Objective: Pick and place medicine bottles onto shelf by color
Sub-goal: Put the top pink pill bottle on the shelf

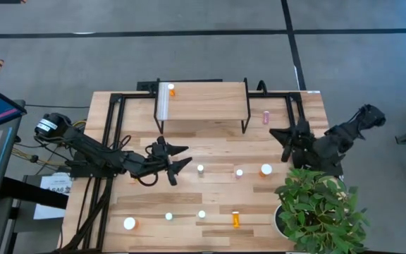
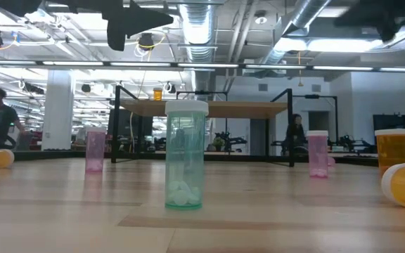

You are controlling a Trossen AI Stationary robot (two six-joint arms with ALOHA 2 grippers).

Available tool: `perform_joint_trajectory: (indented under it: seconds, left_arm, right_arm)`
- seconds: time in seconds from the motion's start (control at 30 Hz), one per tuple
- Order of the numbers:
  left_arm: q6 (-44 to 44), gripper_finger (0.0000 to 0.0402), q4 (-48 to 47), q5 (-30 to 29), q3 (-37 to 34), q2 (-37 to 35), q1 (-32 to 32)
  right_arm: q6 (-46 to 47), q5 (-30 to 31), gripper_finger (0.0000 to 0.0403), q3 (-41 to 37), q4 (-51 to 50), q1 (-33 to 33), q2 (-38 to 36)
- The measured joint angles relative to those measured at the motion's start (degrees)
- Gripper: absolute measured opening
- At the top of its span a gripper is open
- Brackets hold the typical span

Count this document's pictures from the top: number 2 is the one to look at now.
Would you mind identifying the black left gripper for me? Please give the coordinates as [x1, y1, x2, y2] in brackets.
[0, 0, 174, 52]

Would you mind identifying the silver ventilation duct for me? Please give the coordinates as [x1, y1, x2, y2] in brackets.
[178, 0, 218, 101]
[262, 0, 332, 66]

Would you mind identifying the green medicine bottle white cap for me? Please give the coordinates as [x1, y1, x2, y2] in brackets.
[165, 100, 210, 211]

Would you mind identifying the linear ceiling light strip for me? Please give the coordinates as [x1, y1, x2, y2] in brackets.
[0, 59, 405, 73]

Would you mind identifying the wide orange medicine bottle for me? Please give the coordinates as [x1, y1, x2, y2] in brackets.
[374, 128, 405, 176]

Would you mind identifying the white building column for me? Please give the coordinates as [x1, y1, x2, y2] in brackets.
[41, 69, 76, 151]

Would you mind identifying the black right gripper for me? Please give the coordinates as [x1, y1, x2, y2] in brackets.
[334, 0, 405, 42]

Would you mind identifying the pink medicine bottle white cap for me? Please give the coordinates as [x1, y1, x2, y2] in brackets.
[84, 126, 108, 173]
[306, 130, 330, 179]

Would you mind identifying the person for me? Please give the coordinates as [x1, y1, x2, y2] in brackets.
[0, 87, 27, 150]
[285, 113, 307, 155]

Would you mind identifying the wooden shelf black metal frame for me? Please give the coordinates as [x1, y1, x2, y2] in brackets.
[110, 85, 296, 168]

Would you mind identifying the black background station frame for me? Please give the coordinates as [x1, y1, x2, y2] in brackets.
[292, 93, 339, 148]

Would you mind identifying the small background potted plant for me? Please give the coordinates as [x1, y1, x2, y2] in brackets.
[212, 136, 225, 152]

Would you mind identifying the black aluminium table frame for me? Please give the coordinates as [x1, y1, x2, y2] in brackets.
[12, 149, 405, 169]

